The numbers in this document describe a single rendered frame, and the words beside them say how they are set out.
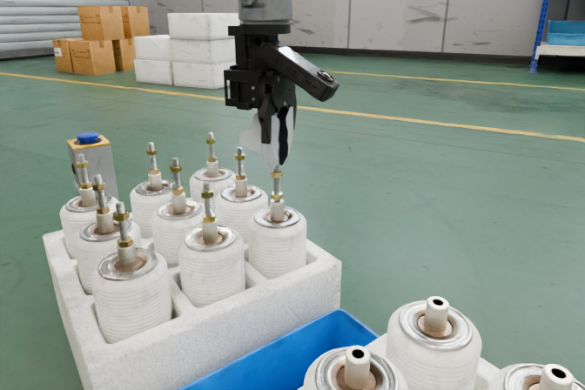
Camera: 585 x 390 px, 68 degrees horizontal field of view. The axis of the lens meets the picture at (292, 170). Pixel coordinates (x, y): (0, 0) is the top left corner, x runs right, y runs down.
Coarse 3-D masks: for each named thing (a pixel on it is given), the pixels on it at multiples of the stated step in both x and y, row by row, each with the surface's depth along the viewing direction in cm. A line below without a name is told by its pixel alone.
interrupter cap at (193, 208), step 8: (192, 200) 75; (160, 208) 72; (168, 208) 73; (192, 208) 73; (200, 208) 72; (160, 216) 70; (168, 216) 70; (176, 216) 70; (184, 216) 70; (192, 216) 70
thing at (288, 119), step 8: (280, 112) 65; (288, 112) 65; (280, 120) 65; (288, 120) 66; (280, 128) 66; (288, 128) 66; (280, 136) 67; (288, 136) 66; (280, 144) 67; (288, 144) 67; (280, 152) 68; (288, 152) 67; (280, 160) 68
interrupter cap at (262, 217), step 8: (264, 208) 72; (288, 208) 72; (256, 216) 70; (264, 216) 70; (288, 216) 70; (296, 216) 70; (264, 224) 67; (272, 224) 67; (280, 224) 67; (288, 224) 67
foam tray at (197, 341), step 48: (48, 240) 77; (144, 240) 77; (288, 288) 65; (336, 288) 72; (96, 336) 54; (144, 336) 54; (192, 336) 57; (240, 336) 62; (96, 384) 51; (144, 384) 55
